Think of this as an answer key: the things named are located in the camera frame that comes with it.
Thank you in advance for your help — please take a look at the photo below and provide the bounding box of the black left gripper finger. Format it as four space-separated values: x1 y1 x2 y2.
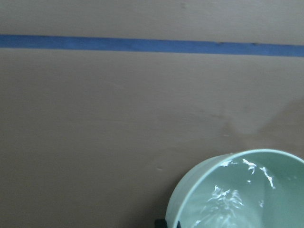
155 218 166 228

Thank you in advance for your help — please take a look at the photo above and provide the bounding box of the mint green bowl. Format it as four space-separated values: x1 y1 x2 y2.
165 149 304 228

